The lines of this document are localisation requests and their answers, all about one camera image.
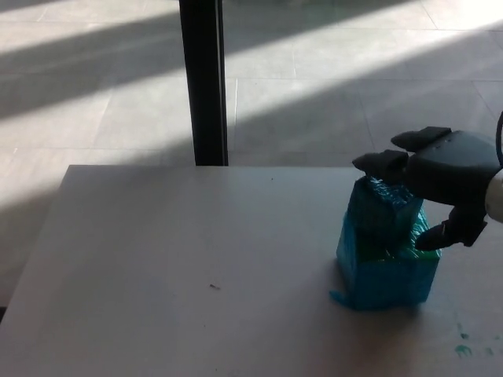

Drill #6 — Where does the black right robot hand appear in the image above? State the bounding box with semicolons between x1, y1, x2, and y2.
352;126;503;251

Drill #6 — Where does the small blue cube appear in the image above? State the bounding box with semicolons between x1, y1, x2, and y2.
351;175;424;265

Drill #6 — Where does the large blue wrapped cube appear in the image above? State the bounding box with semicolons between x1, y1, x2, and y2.
329;191;442;311

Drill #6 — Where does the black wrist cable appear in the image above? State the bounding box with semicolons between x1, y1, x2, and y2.
495;111;503;169

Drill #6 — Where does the black vertical window frame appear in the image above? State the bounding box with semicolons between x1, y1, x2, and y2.
178;0;229;167

